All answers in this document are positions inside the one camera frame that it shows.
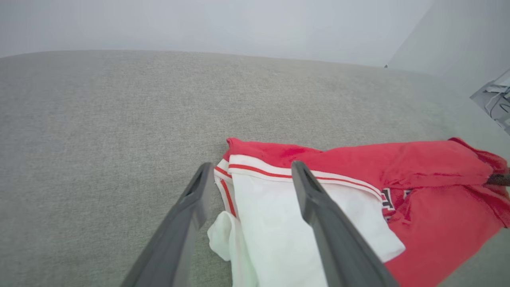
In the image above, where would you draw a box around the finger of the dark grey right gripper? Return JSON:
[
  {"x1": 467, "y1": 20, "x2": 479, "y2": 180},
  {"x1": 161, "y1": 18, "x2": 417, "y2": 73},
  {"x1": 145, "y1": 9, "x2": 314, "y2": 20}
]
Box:
[{"x1": 486, "y1": 173, "x2": 510, "y2": 187}]

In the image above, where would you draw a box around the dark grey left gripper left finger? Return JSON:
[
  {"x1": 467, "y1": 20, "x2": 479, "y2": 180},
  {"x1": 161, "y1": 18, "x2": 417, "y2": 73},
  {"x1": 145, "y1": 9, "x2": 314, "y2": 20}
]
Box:
[{"x1": 121, "y1": 162, "x2": 215, "y2": 287}]

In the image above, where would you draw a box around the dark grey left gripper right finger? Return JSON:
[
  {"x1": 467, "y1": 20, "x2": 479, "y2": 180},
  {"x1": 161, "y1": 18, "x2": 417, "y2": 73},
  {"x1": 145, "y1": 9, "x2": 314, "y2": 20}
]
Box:
[{"x1": 291, "y1": 161, "x2": 400, "y2": 287}]

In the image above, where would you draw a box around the red and white shirt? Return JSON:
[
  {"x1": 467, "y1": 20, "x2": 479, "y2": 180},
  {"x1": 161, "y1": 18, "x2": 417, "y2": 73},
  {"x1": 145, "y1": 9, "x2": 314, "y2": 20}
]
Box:
[{"x1": 207, "y1": 137, "x2": 510, "y2": 287}]

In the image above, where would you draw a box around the grey fabric sofa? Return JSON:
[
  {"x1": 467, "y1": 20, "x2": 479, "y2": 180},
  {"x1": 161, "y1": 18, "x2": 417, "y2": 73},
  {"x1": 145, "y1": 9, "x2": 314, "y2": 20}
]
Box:
[{"x1": 0, "y1": 49, "x2": 510, "y2": 287}]

